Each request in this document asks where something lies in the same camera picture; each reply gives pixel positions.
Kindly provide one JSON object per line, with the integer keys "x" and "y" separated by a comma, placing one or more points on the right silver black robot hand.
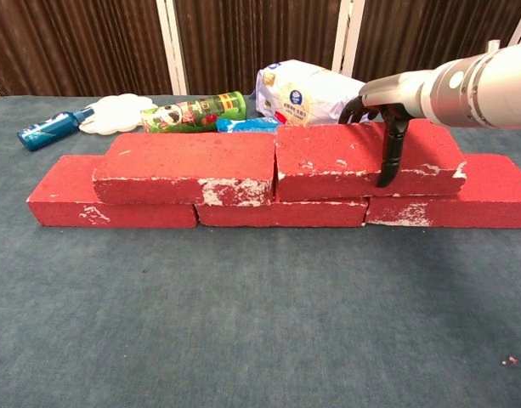
{"x": 396, "y": 91}

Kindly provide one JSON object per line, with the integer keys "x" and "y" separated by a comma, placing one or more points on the red brick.
{"x": 494, "y": 195}
{"x": 64, "y": 204}
{"x": 183, "y": 157}
{"x": 328, "y": 144}
{"x": 285, "y": 214}

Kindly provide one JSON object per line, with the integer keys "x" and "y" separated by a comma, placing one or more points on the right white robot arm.
{"x": 485, "y": 89}

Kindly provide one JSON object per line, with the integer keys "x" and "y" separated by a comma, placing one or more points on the white tissue pack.
{"x": 311, "y": 91}

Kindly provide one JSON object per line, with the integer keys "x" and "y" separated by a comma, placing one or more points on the blue snack bag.
{"x": 247, "y": 125}

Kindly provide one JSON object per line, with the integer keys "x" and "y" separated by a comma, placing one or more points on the green chips can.
{"x": 192, "y": 112}

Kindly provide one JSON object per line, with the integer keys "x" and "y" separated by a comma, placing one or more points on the white flower-shaped coaster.
{"x": 111, "y": 112}

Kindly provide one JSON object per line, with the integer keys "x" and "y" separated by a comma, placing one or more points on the blue spray bottle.
{"x": 47, "y": 129}

